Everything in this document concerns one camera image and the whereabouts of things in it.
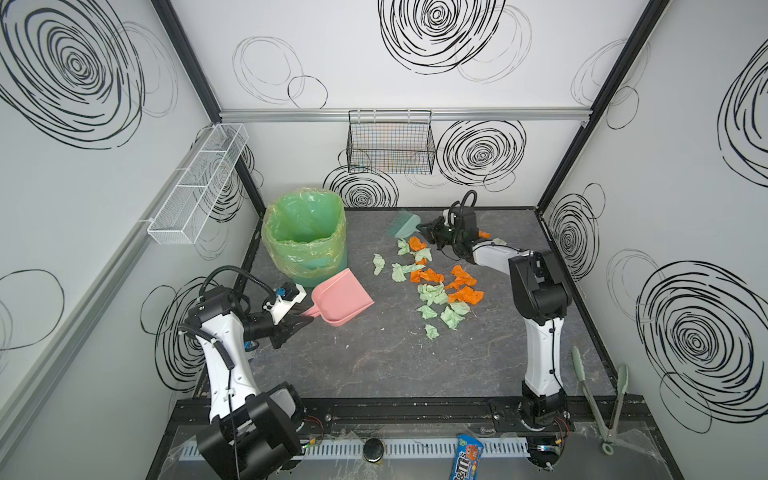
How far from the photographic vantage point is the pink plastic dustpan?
29.3 inches

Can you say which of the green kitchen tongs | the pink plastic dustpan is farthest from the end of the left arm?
the green kitchen tongs

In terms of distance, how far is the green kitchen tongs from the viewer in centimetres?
71
